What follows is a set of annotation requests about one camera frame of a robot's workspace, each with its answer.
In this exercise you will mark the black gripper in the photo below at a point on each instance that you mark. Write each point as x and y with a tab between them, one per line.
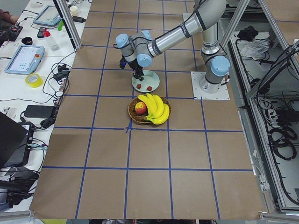
134	65

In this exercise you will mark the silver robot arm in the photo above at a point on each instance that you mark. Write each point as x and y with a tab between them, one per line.
138	50

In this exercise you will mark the light green plate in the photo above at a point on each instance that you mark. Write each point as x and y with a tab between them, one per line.
150	79

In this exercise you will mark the red yellow apple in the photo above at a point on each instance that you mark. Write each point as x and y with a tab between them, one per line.
140	108

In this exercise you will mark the yellow banana bunch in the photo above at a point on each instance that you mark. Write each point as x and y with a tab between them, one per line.
158	111

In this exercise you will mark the brown wicker basket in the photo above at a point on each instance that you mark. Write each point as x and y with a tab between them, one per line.
140	118

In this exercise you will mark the black power adapter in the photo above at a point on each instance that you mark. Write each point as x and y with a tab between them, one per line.
78	19

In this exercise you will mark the plastic bottle red cap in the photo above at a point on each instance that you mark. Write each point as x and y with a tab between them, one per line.
50	40

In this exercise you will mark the white paper cup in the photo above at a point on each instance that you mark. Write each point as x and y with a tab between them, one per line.
74	10

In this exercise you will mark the yellow tape roll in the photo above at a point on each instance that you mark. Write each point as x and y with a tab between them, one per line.
33	80

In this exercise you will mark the black remote device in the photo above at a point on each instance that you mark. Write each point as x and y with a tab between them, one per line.
40	34

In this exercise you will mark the teach pendant tablet far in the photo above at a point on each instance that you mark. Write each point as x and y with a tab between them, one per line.
48	17

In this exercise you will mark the teach pendant tablet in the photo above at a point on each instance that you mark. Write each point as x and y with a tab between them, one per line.
48	17
25	60

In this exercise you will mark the teach pendant tablet near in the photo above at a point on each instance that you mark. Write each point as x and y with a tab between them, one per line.
25	60

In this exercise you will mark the black small bowl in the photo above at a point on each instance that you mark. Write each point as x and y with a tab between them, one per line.
27	40

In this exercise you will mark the black laptop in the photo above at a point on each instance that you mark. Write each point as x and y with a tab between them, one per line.
15	138

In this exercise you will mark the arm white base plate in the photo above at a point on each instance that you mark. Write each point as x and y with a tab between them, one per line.
203	90

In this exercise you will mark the aluminium frame post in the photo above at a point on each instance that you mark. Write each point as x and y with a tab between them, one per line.
68	22

